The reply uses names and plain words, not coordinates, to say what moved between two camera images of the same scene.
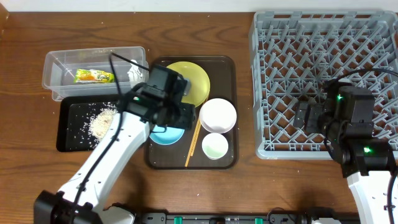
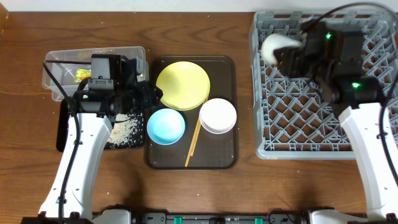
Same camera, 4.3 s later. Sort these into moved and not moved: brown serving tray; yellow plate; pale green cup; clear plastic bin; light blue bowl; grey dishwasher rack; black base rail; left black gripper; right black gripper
Moved: pale green cup; right black gripper; left black gripper
Not moved: grey dishwasher rack; brown serving tray; light blue bowl; yellow plate; clear plastic bin; black base rail
